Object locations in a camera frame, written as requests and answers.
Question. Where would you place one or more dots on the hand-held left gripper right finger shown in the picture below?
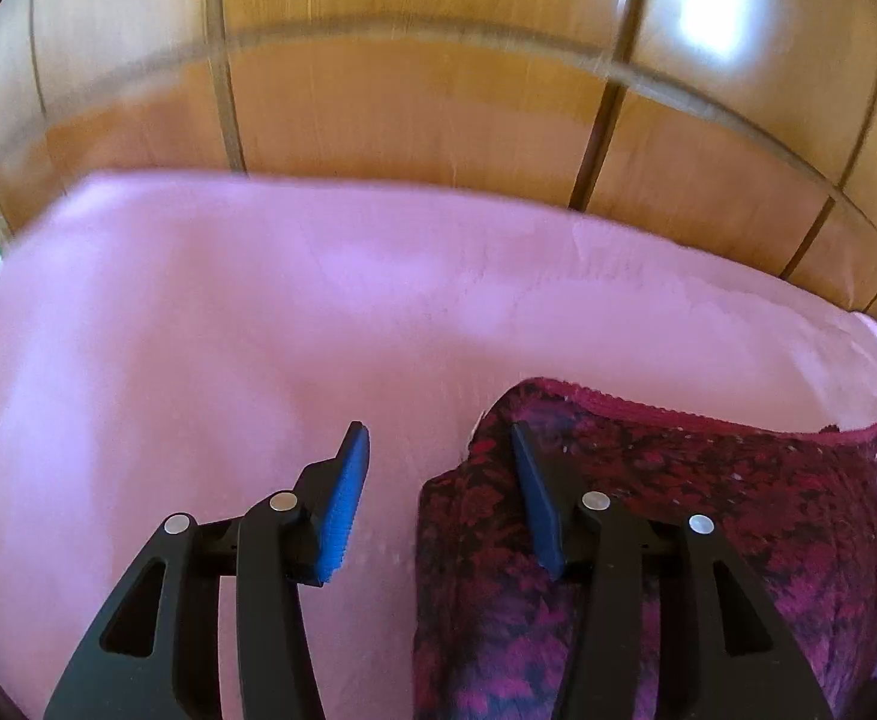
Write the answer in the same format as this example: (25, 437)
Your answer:
(540, 510)

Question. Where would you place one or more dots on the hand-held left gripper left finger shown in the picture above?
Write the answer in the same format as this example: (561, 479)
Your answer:
(345, 502)

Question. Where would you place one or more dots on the maroon patterned knit sweater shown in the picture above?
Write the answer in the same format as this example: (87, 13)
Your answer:
(768, 480)

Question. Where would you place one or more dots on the pink blanket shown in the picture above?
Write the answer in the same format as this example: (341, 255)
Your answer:
(221, 330)

